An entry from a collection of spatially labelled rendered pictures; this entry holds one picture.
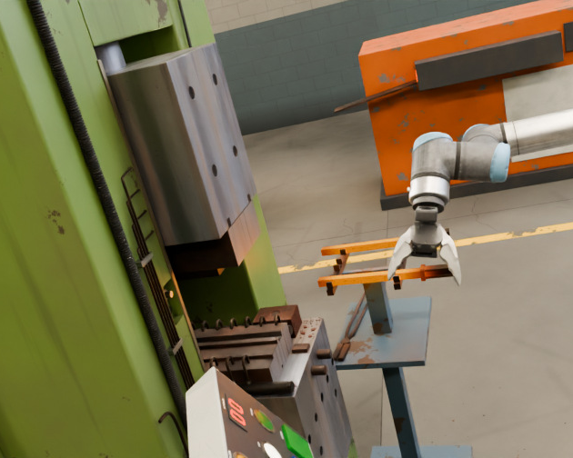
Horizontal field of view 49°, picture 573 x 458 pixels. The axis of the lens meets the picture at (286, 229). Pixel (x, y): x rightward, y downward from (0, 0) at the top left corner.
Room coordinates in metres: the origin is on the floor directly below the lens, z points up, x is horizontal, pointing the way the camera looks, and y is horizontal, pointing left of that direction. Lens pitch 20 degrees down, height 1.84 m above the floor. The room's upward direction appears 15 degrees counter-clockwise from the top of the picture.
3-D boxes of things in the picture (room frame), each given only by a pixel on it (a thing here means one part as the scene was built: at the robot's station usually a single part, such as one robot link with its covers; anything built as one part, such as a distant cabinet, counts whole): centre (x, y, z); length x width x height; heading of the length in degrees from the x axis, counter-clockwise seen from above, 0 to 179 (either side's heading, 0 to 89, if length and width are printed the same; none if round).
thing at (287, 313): (1.66, 0.10, 0.95); 0.12 x 0.09 x 0.07; 71
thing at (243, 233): (1.54, 0.30, 1.32); 0.42 x 0.20 x 0.10; 71
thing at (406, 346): (1.88, -0.23, 0.70); 0.40 x 0.30 x 0.02; 160
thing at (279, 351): (1.54, 0.30, 0.96); 0.42 x 0.20 x 0.09; 71
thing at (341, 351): (2.02, -0.18, 0.71); 0.60 x 0.04 x 0.01; 154
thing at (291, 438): (1.03, 0.09, 1.01); 0.07 x 0.05 x 0.07; 6
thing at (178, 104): (1.58, 0.28, 1.56); 0.42 x 0.39 x 0.40; 71
